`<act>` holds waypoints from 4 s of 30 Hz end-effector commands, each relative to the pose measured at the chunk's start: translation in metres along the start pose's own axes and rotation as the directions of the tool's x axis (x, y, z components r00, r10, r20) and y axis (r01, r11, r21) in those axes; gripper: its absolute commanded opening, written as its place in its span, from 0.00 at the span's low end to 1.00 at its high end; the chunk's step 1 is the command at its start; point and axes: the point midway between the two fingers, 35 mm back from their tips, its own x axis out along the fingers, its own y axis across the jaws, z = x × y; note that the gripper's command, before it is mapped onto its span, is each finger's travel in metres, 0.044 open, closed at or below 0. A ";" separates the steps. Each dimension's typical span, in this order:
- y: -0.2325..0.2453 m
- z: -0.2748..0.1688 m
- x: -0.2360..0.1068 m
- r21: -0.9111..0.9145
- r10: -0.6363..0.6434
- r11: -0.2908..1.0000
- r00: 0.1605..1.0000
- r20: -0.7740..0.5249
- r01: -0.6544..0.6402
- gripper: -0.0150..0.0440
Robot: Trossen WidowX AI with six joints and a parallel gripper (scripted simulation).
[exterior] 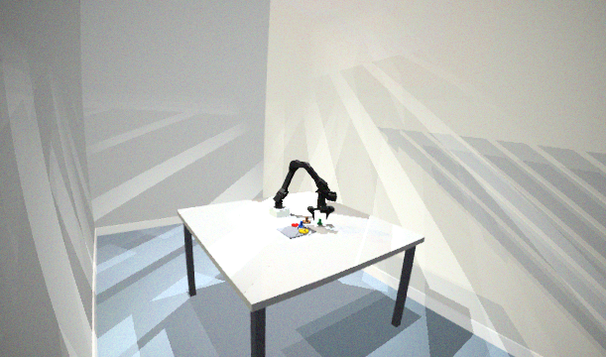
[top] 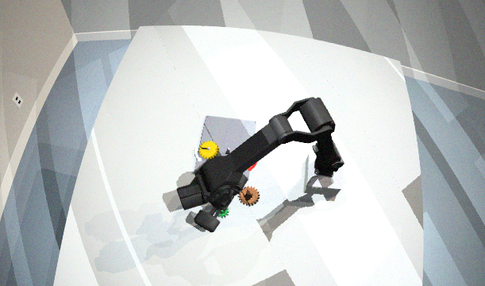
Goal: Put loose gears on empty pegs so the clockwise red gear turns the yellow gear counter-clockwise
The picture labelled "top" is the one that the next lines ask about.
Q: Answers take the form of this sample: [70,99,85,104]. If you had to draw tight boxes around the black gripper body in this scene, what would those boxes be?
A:
[194,175,248,233]

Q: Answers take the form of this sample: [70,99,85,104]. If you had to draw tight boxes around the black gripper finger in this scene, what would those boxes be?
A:
[232,187,242,196]

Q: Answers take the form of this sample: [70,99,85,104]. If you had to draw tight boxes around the yellow gear with black stripe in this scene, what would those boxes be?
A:
[199,141,219,160]

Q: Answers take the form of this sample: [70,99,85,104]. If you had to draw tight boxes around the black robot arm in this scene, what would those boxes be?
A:
[176,97,345,210]

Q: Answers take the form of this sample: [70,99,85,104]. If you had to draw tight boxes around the green gear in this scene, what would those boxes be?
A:
[219,208,229,218]

